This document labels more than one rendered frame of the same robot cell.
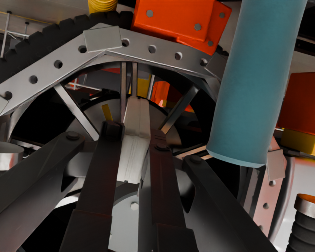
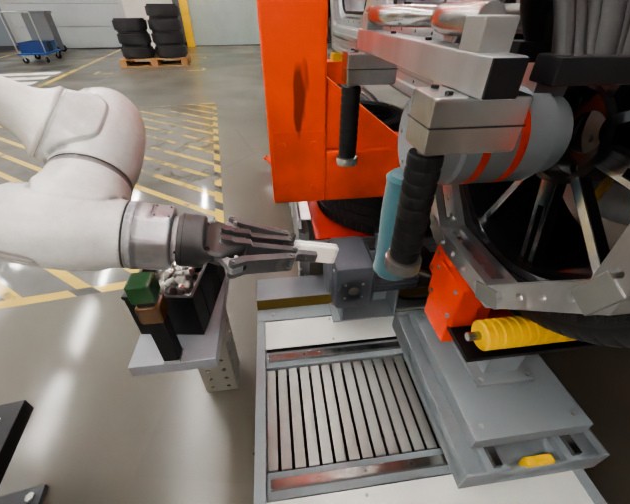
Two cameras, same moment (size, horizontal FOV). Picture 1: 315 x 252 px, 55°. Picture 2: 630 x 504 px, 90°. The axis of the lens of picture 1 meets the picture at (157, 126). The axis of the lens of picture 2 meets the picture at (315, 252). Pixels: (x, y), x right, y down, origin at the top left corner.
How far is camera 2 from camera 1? 52 cm
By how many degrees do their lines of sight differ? 78
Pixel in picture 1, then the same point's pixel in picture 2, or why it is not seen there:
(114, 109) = (628, 210)
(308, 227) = (342, 152)
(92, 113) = not seen: outside the picture
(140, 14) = (459, 295)
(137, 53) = (471, 270)
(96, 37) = (488, 298)
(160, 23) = (452, 282)
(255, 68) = (385, 234)
